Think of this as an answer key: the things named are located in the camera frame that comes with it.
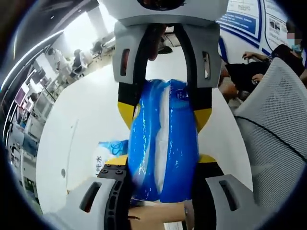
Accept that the person's right hand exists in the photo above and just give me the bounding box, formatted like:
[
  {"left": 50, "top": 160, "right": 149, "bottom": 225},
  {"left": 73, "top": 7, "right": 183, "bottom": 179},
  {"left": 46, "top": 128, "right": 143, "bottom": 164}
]
[{"left": 145, "top": 23, "right": 166, "bottom": 61}]

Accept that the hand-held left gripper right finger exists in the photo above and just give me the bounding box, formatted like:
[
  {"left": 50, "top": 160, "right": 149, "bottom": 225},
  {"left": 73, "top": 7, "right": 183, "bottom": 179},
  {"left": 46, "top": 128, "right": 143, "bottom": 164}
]
[{"left": 189, "top": 154, "right": 259, "bottom": 230}]

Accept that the blue soft tissue pack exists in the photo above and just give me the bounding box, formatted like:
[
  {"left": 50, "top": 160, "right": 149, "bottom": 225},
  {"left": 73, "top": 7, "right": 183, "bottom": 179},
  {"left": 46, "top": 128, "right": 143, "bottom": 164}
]
[{"left": 128, "top": 78, "right": 200, "bottom": 203}]

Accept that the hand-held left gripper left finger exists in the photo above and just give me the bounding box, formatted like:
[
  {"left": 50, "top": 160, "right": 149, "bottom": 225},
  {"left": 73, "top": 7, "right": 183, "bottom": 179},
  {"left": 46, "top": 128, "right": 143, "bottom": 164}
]
[{"left": 44, "top": 155, "right": 135, "bottom": 230}]

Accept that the brown cardboard shoe box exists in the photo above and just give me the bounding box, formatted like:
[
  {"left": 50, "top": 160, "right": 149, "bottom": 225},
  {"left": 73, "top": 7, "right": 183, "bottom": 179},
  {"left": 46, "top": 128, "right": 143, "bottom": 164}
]
[{"left": 128, "top": 203, "right": 190, "bottom": 230}]

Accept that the monitor with pink screen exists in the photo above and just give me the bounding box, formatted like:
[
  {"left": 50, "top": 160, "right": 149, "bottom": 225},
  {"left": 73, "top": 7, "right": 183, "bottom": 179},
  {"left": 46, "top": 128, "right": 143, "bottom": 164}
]
[{"left": 14, "top": 87, "right": 28, "bottom": 106}]

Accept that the white blue wet wipes pack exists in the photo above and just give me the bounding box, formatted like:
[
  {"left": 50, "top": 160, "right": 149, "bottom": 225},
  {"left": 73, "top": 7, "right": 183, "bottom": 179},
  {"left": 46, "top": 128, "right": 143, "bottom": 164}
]
[{"left": 92, "top": 140, "right": 130, "bottom": 178}]

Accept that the grey mesh office chair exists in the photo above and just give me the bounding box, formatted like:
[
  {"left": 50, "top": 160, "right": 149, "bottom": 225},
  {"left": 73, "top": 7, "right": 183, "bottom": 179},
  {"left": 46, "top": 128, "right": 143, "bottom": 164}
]
[{"left": 234, "top": 57, "right": 307, "bottom": 214}]

